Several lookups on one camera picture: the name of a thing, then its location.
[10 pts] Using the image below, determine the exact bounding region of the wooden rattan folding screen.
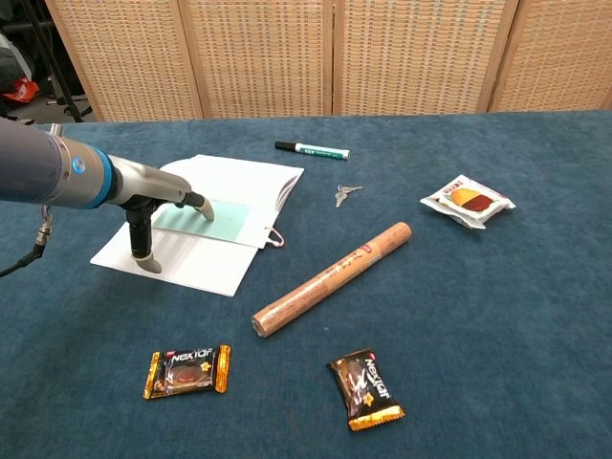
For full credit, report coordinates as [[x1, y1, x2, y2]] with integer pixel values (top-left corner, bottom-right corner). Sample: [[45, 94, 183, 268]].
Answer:
[[45, 0, 612, 123]]

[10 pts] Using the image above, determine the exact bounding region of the dark blue table cloth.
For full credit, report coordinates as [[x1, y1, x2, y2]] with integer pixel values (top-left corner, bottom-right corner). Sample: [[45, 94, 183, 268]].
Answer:
[[0, 110, 612, 459]]

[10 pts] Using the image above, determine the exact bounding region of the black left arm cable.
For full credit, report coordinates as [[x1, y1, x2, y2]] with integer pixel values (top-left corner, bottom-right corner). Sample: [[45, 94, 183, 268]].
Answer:
[[0, 205, 55, 278]]

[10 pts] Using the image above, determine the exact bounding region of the orange bag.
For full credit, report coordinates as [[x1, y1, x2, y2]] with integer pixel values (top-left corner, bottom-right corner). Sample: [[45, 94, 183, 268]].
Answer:
[[2, 76, 40, 104]]

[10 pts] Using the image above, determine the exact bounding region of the blue bookmark with pink tassel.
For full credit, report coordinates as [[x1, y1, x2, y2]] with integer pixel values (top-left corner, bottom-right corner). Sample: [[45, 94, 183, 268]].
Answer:
[[152, 199, 287, 250]]

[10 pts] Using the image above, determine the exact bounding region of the brown paper roll tube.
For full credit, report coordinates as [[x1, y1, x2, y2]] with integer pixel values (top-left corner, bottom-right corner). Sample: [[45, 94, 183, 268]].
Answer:
[[251, 221, 413, 340]]

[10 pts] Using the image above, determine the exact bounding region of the black gold Nextar packet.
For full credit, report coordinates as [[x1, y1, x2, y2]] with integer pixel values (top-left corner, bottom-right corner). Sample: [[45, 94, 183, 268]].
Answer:
[[142, 343, 232, 401], [326, 347, 406, 433]]

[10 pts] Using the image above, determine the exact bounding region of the white cake snack packet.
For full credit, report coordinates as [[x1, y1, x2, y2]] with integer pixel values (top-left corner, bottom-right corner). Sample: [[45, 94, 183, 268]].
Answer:
[[419, 174, 517, 230]]

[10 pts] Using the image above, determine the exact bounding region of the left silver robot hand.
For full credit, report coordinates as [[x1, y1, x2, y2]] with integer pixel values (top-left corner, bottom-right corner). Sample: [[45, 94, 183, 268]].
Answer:
[[107, 153, 216, 274]]

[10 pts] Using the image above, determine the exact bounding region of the black tripod stand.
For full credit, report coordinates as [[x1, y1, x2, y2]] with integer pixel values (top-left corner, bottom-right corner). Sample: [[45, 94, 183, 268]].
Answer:
[[18, 0, 94, 123]]

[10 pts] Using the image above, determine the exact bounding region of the open white notebook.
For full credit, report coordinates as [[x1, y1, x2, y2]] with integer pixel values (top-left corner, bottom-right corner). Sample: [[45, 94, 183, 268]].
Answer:
[[89, 153, 306, 298]]

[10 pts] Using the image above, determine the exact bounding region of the white marker with black cap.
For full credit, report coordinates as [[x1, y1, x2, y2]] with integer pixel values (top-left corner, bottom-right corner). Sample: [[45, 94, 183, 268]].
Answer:
[[273, 140, 351, 162]]

